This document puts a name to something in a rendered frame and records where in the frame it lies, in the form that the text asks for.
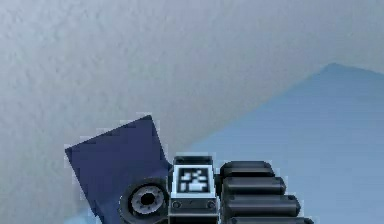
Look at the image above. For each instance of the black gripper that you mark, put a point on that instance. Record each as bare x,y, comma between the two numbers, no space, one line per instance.
146,200

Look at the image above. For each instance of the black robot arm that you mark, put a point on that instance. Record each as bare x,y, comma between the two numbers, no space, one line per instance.
253,196

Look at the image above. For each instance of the dark blue square box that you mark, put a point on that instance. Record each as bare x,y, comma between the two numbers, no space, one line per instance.
113,160

